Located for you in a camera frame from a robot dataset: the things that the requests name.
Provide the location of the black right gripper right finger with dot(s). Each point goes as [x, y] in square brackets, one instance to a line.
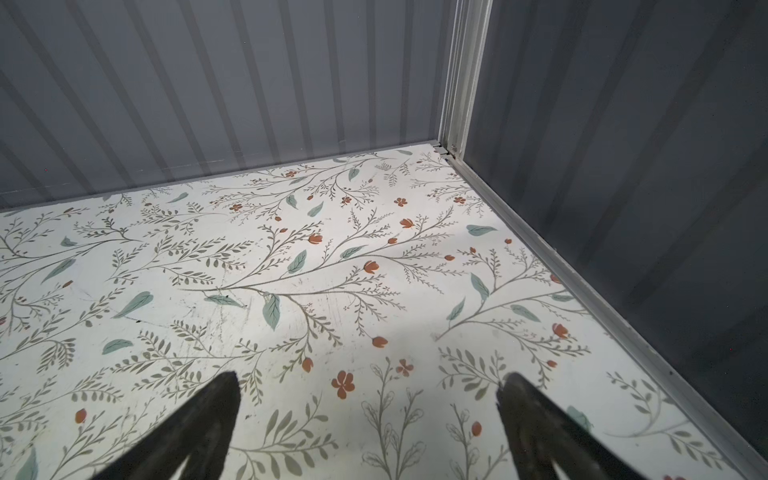
[544, 441]

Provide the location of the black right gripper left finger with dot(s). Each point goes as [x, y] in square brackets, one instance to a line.
[193, 441]

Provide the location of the aluminium enclosure frame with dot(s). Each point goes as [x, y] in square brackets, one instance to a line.
[373, 213]

